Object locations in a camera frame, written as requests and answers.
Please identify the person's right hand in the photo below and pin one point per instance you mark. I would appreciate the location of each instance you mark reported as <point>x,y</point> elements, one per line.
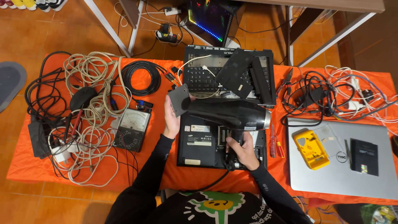
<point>247,154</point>

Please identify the person's left hand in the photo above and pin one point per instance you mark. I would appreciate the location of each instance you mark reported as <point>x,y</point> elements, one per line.
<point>171,123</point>

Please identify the person's right fingers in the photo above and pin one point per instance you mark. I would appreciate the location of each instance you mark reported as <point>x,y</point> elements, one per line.
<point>233,144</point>

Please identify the black hair dryer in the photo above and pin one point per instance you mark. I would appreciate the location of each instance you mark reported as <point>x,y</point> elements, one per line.
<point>230,113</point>

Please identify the grey drive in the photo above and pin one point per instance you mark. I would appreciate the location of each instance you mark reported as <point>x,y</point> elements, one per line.
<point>179,100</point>

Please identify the black opened laptop base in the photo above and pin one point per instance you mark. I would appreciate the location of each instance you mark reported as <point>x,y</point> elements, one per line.
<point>199,146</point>

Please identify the clear red screwdriver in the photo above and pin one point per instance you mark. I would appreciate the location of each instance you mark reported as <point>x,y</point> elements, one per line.
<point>273,140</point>

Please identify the small orange screwdriver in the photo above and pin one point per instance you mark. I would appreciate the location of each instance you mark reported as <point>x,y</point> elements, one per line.
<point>280,150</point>

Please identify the person's black printed shirt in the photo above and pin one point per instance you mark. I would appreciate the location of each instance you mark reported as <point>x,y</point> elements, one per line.
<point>214,208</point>

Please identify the orange cloth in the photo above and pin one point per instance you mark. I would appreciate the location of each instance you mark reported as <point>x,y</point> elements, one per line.
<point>174,177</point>

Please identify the black laptop battery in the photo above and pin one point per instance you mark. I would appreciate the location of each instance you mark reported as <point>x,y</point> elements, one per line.
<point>260,81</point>

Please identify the black laptop cover panel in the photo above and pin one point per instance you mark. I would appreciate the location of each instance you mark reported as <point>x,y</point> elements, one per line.
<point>236,73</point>

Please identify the black laptop keyboard chassis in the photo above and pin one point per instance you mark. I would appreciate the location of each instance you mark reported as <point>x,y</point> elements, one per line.
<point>202,76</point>

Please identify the yellow plastic case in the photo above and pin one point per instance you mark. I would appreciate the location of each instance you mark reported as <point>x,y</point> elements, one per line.
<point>311,151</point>

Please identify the clear plastic cover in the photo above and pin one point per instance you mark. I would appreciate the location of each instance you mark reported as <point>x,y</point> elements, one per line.
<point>331,140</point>

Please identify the analog multimeter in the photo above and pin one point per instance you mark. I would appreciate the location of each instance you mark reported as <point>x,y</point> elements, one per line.
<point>133,129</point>

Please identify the silver laptop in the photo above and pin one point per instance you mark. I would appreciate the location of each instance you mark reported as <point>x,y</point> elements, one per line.
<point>342,180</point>

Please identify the computer case with coloured lights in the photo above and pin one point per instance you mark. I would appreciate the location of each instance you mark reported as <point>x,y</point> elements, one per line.
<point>211,18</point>

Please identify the black flat drive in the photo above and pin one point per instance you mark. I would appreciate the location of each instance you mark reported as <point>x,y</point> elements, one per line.
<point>364,157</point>

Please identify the white power strip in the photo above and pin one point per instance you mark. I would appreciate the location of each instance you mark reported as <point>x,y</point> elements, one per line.
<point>172,11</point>

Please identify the black computer mouse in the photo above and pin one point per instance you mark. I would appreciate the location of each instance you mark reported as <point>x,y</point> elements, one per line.
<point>82,98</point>

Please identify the red test probe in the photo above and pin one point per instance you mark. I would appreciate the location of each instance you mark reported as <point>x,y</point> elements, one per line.
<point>76,122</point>

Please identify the wooden desk with white legs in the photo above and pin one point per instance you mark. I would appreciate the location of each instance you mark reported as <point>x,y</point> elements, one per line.
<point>311,4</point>

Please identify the white charger plug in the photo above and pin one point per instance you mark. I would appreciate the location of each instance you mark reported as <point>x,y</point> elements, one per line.
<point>62,155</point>

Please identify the black power adapter brick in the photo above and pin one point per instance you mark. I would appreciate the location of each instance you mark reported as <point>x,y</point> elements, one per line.
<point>39,138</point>

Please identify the grey floor mat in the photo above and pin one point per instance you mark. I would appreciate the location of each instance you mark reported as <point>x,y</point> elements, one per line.
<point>11,82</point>

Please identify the row of shoes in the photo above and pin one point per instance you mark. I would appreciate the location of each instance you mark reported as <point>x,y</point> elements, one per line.
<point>34,3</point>

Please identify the white table frame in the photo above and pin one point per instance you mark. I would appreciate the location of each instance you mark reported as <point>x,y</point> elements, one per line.
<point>130,28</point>

